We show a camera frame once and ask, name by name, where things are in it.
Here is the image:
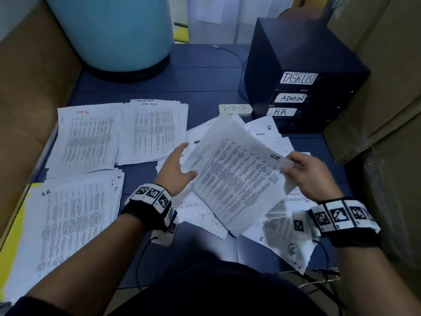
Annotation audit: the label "neat stack of printed papers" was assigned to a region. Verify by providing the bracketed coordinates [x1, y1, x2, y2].
[116, 98, 189, 166]
[0, 168, 125, 303]
[45, 102, 125, 180]

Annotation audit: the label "person's dark trousers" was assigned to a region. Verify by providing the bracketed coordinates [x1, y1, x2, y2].
[7, 250, 330, 316]

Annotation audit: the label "person's left hand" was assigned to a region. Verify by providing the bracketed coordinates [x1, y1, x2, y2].
[153, 143, 198, 197]

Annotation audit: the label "thin power cable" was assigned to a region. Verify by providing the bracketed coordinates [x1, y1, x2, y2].
[212, 44, 251, 103]

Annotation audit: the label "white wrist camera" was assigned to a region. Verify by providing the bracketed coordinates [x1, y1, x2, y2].
[153, 222, 178, 246]
[291, 210, 313, 237]

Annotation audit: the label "black marker wristband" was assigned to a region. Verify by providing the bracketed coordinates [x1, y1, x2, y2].
[119, 183, 178, 232]
[306, 197, 382, 249]

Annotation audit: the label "person's right hand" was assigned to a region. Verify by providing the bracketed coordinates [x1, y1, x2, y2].
[282, 151, 345, 203]

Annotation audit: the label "white power strip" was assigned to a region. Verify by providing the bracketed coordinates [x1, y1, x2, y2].
[218, 104, 253, 117]

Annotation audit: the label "person's left forearm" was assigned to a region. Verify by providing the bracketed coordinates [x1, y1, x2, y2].
[26, 214, 149, 316]

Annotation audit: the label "yellow plastic item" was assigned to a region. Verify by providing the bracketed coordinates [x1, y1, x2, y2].
[173, 23, 189, 43]

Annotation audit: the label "person's right forearm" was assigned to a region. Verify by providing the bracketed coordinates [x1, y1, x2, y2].
[329, 245, 421, 316]

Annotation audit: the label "printed paper sheet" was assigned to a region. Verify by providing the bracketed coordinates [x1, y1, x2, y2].
[179, 114, 296, 238]

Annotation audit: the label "pile of printed papers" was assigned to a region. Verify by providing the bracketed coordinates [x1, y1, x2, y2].
[156, 114, 318, 275]

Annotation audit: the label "white partition panel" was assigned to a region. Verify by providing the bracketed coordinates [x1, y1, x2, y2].
[187, 0, 293, 45]

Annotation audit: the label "teal cylindrical barrel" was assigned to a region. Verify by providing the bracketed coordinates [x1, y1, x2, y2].
[43, 0, 175, 82]

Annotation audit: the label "yellow folder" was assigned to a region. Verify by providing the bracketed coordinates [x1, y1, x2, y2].
[0, 183, 43, 287]

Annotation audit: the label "brown cardboard box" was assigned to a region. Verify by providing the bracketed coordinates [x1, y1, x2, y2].
[322, 0, 421, 163]

